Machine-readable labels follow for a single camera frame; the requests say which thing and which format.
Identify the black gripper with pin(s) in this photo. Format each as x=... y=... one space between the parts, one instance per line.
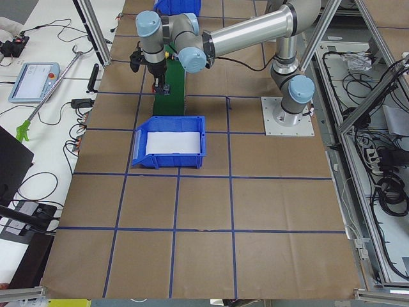
x=156 y=69

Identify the red push button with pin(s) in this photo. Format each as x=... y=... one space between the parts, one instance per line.
x=163 y=89

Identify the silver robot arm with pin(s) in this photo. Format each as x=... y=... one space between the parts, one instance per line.
x=197 y=49

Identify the green conveyor belt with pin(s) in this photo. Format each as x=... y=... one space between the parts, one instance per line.
x=172 y=103

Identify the left blue plastic bin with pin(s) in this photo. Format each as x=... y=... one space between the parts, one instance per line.
x=169 y=124

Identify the blue plastic bin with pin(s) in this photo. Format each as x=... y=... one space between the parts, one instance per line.
x=174 y=7
x=169 y=124

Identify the white foam pad left bin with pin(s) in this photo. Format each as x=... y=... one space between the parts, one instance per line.
x=173 y=143

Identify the right blue plastic bin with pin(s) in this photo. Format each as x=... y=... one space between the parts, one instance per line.
x=174 y=7

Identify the black power adapter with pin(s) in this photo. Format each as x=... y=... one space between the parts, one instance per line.
x=78 y=103

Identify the teach pendant tablet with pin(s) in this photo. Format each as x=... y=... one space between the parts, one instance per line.
x=34 y=82

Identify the reacher grabber tool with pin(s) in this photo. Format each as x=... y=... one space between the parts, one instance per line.
x=21 y=131

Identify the black monitor stand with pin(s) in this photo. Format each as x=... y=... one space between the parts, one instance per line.
x=27 y=216

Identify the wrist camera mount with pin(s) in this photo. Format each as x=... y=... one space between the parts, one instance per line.
x=135 y=59

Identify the black handle bar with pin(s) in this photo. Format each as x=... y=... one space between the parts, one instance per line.
x=92 y=79

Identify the aluminium frame post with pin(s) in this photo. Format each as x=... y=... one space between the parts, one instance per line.
x=88 y=18

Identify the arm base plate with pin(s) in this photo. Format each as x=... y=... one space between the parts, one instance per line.
x=278 y=122

